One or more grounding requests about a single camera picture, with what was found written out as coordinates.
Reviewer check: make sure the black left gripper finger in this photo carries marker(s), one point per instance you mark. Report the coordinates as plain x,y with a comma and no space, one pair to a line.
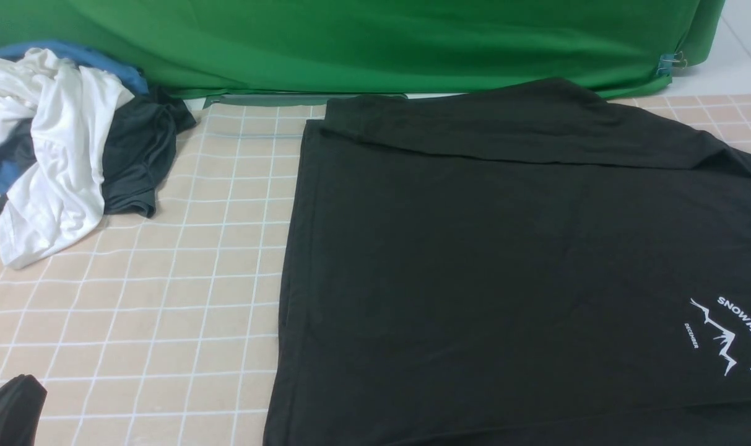
21,402

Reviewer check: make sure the dark gray long-sleeve top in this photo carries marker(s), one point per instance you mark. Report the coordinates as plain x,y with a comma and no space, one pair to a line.
529,265

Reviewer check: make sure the beige grid tablecloth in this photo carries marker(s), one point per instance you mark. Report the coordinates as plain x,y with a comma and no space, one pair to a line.
163,331

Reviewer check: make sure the blue crumpled garment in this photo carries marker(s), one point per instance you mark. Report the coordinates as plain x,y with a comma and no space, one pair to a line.
131,77

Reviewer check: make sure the dark gray crumpled garment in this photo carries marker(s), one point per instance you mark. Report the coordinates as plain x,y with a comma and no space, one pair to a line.
139,152

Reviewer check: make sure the white crumpled garment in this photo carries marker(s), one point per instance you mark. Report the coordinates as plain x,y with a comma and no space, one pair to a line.
58,200

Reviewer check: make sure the green backdrop cloth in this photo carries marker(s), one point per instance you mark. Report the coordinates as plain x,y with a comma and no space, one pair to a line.
199,48

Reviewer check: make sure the blue binder clip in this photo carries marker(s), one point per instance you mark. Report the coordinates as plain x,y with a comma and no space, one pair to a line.
669,63

